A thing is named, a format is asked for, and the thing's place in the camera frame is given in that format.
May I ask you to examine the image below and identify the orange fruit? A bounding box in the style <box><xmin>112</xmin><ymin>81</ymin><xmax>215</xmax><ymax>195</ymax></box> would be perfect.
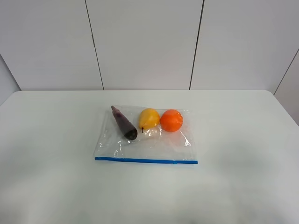
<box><xmin>160</xmin><ymin>109</ymin><xmax>184</xmax><ymax>132</ymax></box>

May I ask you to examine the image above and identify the clear zip bag blue seal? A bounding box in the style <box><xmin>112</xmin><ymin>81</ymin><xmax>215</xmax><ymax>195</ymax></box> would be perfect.
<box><xmin>93</xmin><ymin>105</ymin><xmax>198</xmax><ymax>164</ymax></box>

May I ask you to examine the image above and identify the dark purple eggplant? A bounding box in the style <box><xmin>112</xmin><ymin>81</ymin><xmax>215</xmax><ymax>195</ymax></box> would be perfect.
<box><xmin>111</xmin><ymin>106</ymin><xmax>138</xmax><ymax>140</ymax></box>

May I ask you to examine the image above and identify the yellow pear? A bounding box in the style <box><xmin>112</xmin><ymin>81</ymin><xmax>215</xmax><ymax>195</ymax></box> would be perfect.
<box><xmin>139</xmin><ymin>108</ymin><xmax>160</xmax><ymax>133</ymax></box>

